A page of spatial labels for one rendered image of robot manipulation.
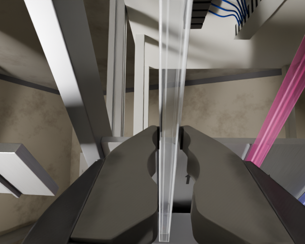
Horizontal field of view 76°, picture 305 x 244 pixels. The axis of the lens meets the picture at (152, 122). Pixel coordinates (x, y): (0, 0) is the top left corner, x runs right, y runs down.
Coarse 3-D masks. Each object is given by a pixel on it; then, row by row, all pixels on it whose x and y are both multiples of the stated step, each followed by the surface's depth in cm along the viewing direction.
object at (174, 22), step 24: (168, 0) 8; (192, 0) 8; (168, 24) 9; (168, 48) 9; (168, 72) 10; (168, 96) 11; (168, 120) 12; (168, 144) 14; (168, 168) 16; (168, 192) 18; (168, 216) 21; (168, 240) 26
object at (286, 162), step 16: (112, 144) 24; (224, 144) 23; (240, 144) 23; (288, 144) 23; (304, 144) 23; (272, 160) 25; (288, 160) 25; (304, 160) 25; (176, 176) 28; (272, 176) 27; (288, 176) 27; (304, 176) 27; (176, 192) 31; (192, 192) 31; (304, 192) 29; (176, 208) 34
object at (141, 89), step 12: (144, 36) 65; (144, 48) 65; (144, 60) 65; (144, 72) 66; (144, 84) 90; (144, 96) 90; (144, 108) 89; (144, 120) 88; (288, 120) 86; (288, 132) 86
